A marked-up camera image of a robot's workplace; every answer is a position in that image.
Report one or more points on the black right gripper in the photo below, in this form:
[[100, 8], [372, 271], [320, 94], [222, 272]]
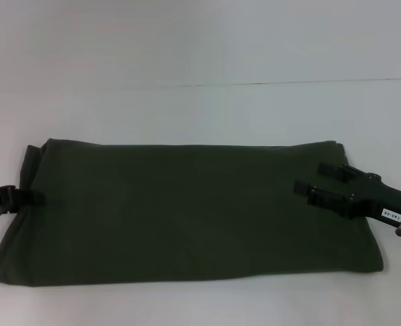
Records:
[[380, 200]]

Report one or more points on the dark green FREE t-shirt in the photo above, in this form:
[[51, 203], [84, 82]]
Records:
[[186, 203]]

